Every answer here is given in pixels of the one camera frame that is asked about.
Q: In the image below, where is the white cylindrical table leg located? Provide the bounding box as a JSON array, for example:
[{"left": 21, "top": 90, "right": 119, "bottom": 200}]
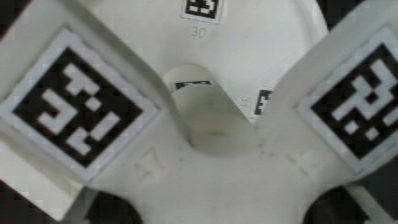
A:
[{"left": 167, "top": 79, "right": 260, "bottom": 156}]

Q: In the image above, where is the white round table top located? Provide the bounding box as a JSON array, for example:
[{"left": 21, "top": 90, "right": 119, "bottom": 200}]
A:
[{"left": 78, "top": 0, "right": 327, "bottom": 120}]

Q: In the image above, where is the white cross-shaped table base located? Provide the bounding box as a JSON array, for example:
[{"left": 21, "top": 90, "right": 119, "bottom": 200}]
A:
[{"left": 0, "top": 0, "right": 398, "bottom": 224}]

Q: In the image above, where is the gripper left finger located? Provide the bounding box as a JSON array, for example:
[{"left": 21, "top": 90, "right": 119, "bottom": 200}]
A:
[{"left": 84, "top": 191, "right": 142, "bottom": 224}]

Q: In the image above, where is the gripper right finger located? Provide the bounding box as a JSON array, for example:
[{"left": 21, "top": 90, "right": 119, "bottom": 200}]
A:
[{"left": 302, "top": 187, "right": 370, "bottom": 224}]

